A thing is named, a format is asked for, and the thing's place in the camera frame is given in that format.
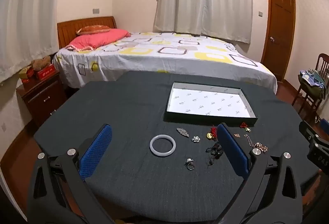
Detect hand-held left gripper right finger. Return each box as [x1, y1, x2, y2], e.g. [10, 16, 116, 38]
[217, 122, 304, 224]

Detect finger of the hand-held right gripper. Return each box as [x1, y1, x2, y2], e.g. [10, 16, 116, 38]
[299, 120, 322, 141]

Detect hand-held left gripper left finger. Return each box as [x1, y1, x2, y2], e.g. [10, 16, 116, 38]
[27, 123, 113, 224]

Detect black bead gourd pendant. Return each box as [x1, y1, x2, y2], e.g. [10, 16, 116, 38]
[206, 142, 223, 165]

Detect gold beaded bracelet chain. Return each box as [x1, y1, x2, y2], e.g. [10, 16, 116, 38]
[252, 143, 268, 154]

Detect green tray with white lining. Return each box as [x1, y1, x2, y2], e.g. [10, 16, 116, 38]
[164, 82, 258, 127]

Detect red knot gold bell charm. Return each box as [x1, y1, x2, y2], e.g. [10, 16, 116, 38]
[206, 126, 218, 141]

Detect pile of clothes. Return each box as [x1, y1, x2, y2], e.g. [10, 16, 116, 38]
[298, 68, 327, 99]

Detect pale jade bangle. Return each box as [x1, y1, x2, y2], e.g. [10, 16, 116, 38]
[149, 134, 177, 157]

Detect wooden chair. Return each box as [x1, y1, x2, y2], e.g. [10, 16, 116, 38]
[292, 54, 329, 121]

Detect wooden nightstand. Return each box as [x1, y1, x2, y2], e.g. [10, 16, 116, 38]
[16, 71, 68, 128]

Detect wooden door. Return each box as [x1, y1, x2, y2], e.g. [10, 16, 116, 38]
[260, 0, 297, 83]

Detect red and gold box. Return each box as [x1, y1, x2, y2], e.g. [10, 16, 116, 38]
[19, 66, 35, 84]

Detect brown teddy bear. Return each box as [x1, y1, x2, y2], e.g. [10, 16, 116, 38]
[31, 56, 51, 71]

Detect bed with patterned sheet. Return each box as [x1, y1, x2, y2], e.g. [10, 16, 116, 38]
[53, 31, 278, 93]

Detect pink pillow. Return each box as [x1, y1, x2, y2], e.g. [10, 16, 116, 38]
[65, 28, 131, 53]

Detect orange embroidered pillow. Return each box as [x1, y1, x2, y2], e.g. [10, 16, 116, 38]
[76, 24, 111, 35]

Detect wooden headboard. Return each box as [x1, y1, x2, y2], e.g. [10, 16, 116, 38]
[57, 16, 117, 49]

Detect white side curtain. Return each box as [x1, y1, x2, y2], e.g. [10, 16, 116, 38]
[0, 0, 63, 83]

